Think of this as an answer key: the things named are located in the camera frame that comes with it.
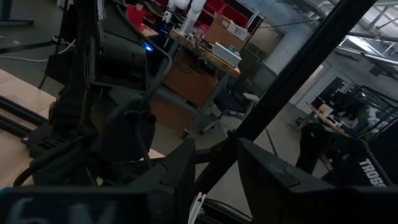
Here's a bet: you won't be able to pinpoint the brown cardboard box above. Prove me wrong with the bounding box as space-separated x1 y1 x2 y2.
203 14 249 52

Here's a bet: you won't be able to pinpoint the grey office chair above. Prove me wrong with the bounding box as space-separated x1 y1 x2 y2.
214 46 279 121

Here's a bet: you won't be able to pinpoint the black cable bundle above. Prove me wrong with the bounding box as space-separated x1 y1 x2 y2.
201 198 252 224

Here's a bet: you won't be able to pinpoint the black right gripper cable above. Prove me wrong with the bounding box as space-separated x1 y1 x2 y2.
12 146 103 188

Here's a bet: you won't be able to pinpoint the red object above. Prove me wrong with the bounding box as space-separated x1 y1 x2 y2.
125 2 147 30

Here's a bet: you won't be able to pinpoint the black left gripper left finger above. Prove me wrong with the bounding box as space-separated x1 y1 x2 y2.
136 137 197 223

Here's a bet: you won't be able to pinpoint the wooden workbench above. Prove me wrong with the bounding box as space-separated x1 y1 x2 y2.
161 27 242 138

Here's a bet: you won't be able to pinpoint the wooden desk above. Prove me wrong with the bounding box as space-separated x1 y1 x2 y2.
306 101 351 138

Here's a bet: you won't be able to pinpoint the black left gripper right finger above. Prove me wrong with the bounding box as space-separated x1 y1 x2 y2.
237 138 336 224

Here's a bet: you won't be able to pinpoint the black equipment box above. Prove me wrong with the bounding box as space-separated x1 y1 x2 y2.
98 6 174 96

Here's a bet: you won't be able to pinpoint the person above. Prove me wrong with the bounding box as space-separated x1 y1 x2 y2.
337 104 363 129

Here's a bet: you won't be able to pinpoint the black frame upright post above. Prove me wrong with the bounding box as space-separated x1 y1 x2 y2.
194 0 379 195

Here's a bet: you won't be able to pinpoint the white device box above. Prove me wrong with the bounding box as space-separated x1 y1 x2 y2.
212 42 243 68

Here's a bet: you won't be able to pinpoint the grey desk foot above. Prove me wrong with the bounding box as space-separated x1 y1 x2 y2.
0 0 34 27

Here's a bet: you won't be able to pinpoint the red storage bins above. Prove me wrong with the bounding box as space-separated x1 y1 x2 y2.
201 0 251 29

